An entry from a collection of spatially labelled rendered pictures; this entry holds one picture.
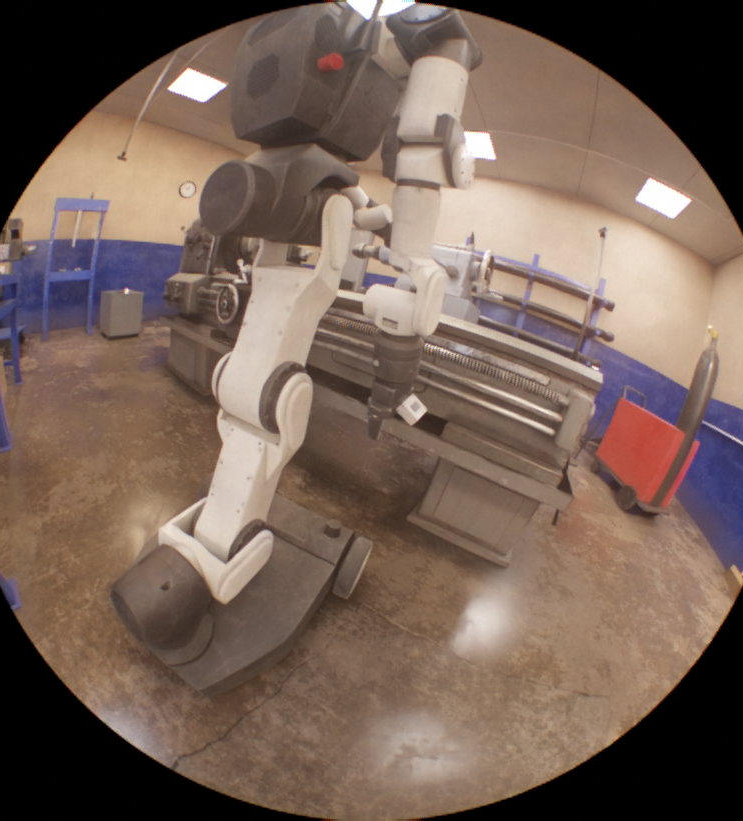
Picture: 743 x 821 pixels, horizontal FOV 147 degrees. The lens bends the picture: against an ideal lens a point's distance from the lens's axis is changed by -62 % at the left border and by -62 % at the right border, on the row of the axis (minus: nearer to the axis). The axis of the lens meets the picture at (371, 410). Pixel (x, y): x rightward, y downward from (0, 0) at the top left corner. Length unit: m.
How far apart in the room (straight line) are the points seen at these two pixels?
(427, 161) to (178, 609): 0.80
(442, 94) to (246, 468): 0.72
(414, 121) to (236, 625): 0.95
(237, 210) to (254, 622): 0.75
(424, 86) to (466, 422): 1.02
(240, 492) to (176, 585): 0.23
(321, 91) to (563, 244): 4.30
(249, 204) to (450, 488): 1.10
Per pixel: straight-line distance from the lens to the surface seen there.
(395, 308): 0.47
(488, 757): 0.96
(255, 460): 0.58
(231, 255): 2.27
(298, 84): 0.50
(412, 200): 0.44
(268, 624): 0.71
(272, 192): 0.43
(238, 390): 0.53
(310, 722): 0.83
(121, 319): 4.00
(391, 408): 0.54
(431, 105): 0.48
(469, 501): 1.19
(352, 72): 0.57
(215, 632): 0.71
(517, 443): 1.12
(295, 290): 0.52
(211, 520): 0.66
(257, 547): 0.64
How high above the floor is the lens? 0.82
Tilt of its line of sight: 20 degrees down
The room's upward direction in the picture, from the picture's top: 15 degrees clockwise
